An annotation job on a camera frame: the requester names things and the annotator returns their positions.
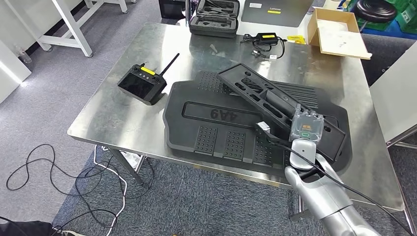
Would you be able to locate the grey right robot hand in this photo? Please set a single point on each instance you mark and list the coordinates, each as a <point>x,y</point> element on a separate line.
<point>306,128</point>

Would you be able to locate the black plastic panel part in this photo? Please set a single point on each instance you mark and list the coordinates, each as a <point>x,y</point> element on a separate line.
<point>277,107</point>

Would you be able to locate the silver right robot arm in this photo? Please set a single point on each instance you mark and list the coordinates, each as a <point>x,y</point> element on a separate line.
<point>322,195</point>

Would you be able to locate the black moulded car part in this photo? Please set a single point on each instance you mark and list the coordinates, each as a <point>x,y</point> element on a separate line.
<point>189,136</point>

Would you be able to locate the yellow label tag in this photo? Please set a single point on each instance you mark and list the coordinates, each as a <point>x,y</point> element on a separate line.
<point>296,39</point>

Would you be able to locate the white cabinet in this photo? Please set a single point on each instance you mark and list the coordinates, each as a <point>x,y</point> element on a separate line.
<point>394,97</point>
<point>9,75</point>

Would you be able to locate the open cardboard box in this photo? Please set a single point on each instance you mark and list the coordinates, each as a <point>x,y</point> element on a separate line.
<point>338,39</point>

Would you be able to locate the black device yellow label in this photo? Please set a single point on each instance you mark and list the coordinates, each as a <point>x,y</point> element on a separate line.
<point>266,38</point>

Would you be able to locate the clear plastic scrap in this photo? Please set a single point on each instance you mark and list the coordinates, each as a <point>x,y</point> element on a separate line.
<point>214,49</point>

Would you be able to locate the blue platform cart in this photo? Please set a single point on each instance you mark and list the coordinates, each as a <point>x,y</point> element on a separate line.
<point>394,32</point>

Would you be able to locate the black round stool seat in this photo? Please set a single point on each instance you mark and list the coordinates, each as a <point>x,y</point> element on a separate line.
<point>374,11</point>

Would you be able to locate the black foam-lined carry case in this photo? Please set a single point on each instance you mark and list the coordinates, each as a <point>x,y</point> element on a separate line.
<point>213,27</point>

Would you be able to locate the green plastic crate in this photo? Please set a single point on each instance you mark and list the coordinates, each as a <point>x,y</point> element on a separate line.
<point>407,18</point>

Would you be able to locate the black remote controller with antenna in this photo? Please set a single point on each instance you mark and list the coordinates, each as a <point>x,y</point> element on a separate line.
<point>140,86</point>

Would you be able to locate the white power strip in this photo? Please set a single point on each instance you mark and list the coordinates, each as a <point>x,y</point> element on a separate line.
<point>132,159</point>

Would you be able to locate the small black monitor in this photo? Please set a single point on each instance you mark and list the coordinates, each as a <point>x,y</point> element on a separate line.
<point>171,8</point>

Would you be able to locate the clear plastic bottle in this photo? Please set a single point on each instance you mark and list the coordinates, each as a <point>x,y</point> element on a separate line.
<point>23,55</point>

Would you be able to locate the person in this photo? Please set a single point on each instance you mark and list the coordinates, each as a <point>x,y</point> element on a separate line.
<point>22,229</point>

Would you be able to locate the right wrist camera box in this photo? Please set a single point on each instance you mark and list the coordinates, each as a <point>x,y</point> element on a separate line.
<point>265,130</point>

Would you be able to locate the white metal frame table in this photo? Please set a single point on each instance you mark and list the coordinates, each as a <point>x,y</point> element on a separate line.
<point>70,31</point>

